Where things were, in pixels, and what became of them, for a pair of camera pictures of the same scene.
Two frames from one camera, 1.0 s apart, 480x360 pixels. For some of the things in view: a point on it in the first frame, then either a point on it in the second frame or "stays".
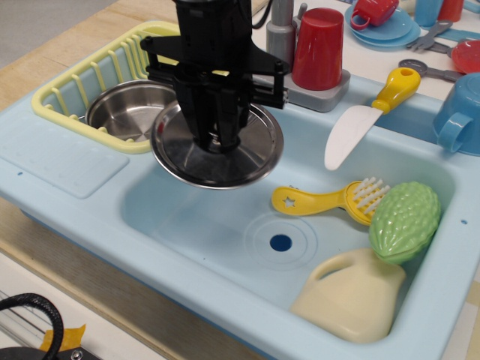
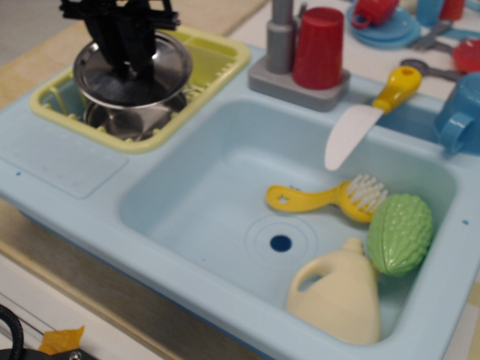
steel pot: x=128 y=109 stays
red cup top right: x=451 y=10 stays
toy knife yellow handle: x=351 y=124 stays
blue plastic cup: x=427 y=12 stays
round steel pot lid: x=257 y=152 to x=169 y=71
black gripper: x=214 y=42 to x=143 y=13
